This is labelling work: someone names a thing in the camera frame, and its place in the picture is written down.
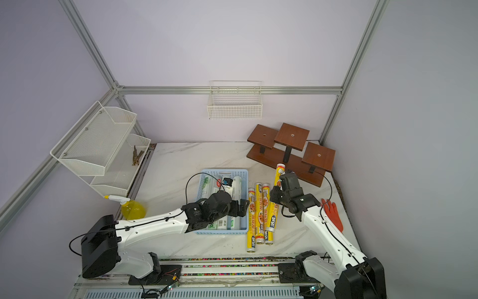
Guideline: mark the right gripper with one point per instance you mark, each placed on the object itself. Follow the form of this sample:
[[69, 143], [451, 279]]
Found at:
[[274, 195]]

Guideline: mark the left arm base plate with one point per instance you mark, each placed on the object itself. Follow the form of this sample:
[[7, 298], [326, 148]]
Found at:
[[168, 275]]

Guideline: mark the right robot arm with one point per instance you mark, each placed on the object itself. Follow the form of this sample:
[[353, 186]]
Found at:
[[353, 275]]

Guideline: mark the white green wrap roll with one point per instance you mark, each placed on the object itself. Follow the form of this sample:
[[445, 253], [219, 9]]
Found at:
[[206, 187]]

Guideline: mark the light blue plastic basket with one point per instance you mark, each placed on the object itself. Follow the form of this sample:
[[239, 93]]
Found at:
[[230, 173]]

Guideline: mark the brown sticks in shelf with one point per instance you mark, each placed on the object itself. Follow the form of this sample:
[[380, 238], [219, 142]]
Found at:
[[137, 156]]

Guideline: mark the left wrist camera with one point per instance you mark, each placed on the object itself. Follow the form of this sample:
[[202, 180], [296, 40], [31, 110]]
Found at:
[[228, 184]]

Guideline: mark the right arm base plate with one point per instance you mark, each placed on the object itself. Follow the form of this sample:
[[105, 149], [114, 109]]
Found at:
[[291, 273]]

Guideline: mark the white mesh two-tier shelf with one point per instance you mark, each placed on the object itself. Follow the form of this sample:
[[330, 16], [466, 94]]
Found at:
[[99, 149]]

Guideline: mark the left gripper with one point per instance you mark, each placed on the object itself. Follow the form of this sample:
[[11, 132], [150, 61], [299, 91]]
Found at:
[[243, 208]]

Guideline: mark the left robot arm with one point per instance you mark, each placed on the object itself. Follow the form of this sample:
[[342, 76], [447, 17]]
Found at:
[[107, 246]]

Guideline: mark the white wrap roll large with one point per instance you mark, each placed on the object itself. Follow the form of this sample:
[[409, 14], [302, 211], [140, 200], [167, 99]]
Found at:
[[236, 195]]

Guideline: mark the yellow wrap roll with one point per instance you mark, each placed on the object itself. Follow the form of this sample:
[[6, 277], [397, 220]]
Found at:
[[266, 202], [251, 242], [273, 209], [259, 215]]

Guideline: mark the white wire wall basket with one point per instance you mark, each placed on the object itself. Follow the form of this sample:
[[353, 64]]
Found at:
[[235, 100]]

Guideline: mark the yellow spray bottle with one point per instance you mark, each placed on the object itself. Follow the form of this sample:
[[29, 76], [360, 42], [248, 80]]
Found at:
[[131, 210]]

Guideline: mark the brown wooden tiered stand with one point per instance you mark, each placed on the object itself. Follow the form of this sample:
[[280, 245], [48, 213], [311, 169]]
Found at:
[[290, 146]]

